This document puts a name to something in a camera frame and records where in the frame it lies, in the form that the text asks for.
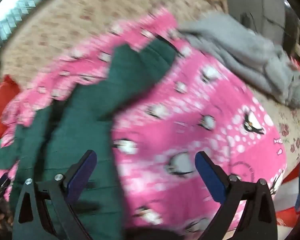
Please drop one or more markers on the window with metal bars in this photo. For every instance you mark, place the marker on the window with metal bars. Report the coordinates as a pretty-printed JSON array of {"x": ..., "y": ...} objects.
[{"x": 15, "y": 12}]

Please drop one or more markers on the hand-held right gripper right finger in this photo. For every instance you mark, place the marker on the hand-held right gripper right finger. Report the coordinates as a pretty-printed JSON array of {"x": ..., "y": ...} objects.
[{"x": 210, "y": 177}]

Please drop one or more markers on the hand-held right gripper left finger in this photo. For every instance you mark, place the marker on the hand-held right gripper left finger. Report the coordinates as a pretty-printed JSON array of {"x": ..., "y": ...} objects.
[{"x": 82, "y": 175}]

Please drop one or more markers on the red pillow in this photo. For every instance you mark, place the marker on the red pillow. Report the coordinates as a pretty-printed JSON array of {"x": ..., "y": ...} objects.
[{"x": 0, "y": 105}]

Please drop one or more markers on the dark green puffer jacket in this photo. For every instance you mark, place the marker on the dark green puffer jacket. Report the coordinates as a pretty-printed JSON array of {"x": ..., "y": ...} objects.
[{"x": 77, "y": 120}]

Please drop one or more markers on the red and white cloth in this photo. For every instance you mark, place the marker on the red and white cloth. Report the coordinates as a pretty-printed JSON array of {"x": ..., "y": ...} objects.
[{"x": 287, "y": 217}]

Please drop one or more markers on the grey sweatshirt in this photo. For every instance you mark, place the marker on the grey sweatshirt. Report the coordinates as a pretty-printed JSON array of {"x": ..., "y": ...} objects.
[{"x": 240, "y": 50}]

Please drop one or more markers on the pink penguin print blanket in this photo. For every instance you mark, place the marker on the pink penguin print blanket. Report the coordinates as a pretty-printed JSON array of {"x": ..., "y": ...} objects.
[{"x": 177, "y": 100}]

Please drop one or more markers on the beige floral bed sheet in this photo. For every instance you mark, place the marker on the beige floral bed sheet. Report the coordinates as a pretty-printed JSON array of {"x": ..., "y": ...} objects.
[{"x": 65, "y": 22}]

